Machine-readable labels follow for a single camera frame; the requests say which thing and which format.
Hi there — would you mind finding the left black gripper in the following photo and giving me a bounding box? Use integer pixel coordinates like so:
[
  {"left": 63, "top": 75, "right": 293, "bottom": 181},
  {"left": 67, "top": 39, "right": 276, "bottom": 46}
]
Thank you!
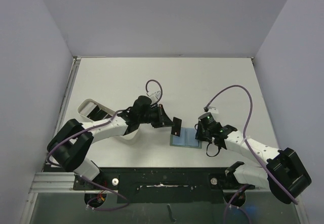
[{"left": 138, "top": 104, "right": 174, "bottom": 128}]

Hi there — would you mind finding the green card holder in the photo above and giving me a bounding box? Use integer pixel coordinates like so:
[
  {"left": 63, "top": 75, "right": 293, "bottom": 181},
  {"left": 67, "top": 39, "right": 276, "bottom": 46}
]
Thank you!
[{"left": 170, "top": 127, "right": 202, "bottom": 149}]

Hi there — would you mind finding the blue credit card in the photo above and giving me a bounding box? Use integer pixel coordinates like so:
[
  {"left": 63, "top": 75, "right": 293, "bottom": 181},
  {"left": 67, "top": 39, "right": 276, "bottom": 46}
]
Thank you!
[{"left": 171, "top": 135, "right": 186, "bottom": 147}]

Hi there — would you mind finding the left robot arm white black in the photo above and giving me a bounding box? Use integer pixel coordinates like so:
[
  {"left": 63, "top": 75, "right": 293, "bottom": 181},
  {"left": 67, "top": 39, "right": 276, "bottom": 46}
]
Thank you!
[{"left": 47, "top": 96, "right": 174, "bottom": 189}]

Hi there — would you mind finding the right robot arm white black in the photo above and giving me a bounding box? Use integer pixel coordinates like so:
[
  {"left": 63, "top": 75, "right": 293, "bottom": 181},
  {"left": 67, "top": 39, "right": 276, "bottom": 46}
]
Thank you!
[{"left": 195, "top": 112, "right": 312, "bottom": 204}]

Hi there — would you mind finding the black card stack in tray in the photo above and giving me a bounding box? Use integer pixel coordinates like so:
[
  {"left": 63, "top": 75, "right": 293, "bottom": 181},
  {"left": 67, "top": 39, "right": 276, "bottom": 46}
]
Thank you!
[{"left": 87, "top": 106, "right": 107, "bottom": 121}]

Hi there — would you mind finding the white oblong tray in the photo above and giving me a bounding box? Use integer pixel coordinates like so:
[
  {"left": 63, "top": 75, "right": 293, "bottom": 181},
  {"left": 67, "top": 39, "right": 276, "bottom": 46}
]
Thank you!
[{"left": 77, "top": 99, "right": 139, "bottom": 145}]

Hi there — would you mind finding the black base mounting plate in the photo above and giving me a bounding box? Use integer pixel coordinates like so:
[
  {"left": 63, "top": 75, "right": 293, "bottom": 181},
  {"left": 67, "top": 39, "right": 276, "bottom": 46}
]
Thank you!
[{"left": 73, "top": 167, "right": 255, "bottom": 204}]

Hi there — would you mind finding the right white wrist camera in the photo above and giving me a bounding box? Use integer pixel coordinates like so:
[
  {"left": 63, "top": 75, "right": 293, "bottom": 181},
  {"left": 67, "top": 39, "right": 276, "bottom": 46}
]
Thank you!
[{"left": 204, "top": 106, "right": 219, "bottom": 114}]

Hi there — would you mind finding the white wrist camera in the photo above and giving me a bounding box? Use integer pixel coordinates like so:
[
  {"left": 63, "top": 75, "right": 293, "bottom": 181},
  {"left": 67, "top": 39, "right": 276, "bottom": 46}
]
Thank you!
[
  {"left": 204, "top": 106, "right": 219, "bottom": 114},
  {"left": 146, "top": 91, "right": 162, "bottom": 104}
]

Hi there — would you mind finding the black looped wire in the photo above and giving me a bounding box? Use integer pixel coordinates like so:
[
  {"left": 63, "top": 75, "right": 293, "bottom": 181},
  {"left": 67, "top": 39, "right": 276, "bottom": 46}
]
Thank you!
[{"left": 205, "top": 143, "right": 222, "bottom": 158}]

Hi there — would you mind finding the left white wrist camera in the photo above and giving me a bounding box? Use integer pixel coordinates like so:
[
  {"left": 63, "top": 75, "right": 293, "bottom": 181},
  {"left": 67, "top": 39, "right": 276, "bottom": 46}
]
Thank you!
[{"left": 146, "top": 91, "right": 162, "bottom": 104}]

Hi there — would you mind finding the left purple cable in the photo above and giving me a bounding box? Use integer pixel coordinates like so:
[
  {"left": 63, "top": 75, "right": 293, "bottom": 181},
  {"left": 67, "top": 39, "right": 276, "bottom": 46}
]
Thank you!
[{"left": 47, "top": 79, "right": 164, "bottom": 212}]

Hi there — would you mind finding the aluminium left side rail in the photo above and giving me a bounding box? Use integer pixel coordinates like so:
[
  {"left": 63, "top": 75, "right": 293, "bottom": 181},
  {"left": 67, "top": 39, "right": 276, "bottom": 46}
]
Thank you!
[{"left": 45, "top": 56, "right": 81, "bottom": 164}]

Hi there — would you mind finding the aluminium rail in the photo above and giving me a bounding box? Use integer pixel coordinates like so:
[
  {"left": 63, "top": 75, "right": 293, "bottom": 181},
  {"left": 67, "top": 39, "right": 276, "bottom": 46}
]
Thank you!
[
  {"left": 45, "top": 56, "right": 81, "bottom": 164},
  {"left": 29, "top": 172, "right": 75, "bottom": 193}
]

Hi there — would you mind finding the aluminium front rail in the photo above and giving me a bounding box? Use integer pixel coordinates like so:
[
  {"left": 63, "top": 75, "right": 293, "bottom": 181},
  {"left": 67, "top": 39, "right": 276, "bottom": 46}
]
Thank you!
[{"left": 29, "top": 172, "right": 75, "bottom": 193}]

